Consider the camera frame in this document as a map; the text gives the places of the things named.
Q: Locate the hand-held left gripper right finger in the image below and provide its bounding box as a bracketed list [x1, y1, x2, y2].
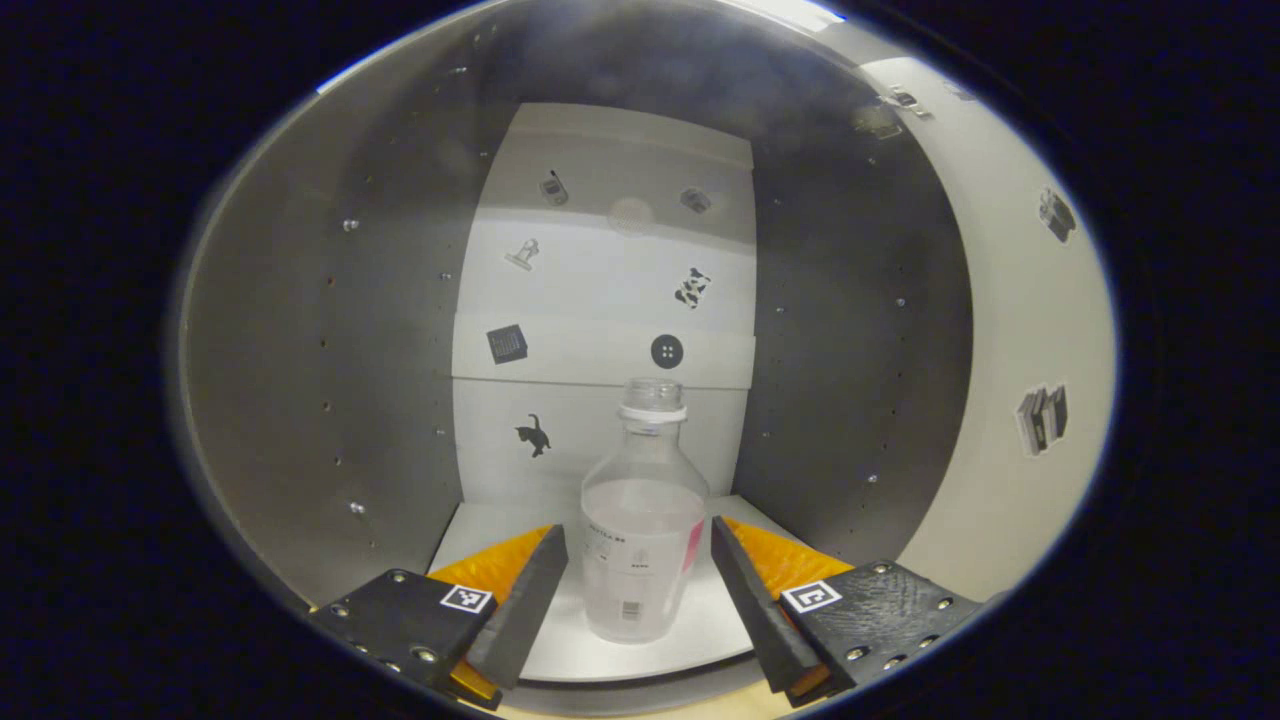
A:
[710, 515, 986, 706]

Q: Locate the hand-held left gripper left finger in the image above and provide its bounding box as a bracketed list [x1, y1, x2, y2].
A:
[305, 522, 569, 706]

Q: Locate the clear plastic bottle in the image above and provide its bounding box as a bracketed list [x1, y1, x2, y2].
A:
[580, 377, 711, 646]

